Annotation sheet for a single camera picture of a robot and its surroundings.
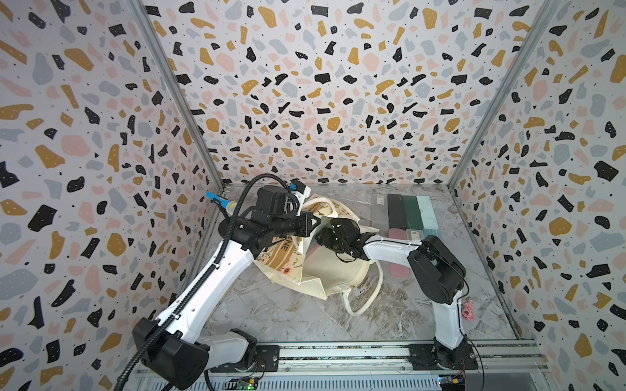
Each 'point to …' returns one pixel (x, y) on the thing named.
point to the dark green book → (412, 214)
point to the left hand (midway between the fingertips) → (323, 220)
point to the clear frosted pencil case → (415, 235)
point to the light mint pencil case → (428, 216)
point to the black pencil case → (395, 211)
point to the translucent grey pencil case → (380, 213)
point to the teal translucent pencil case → (430, 232)
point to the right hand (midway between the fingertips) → (320, 238)
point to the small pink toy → (468, 310)
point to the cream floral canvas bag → (334, 258)
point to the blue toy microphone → (230, 206)
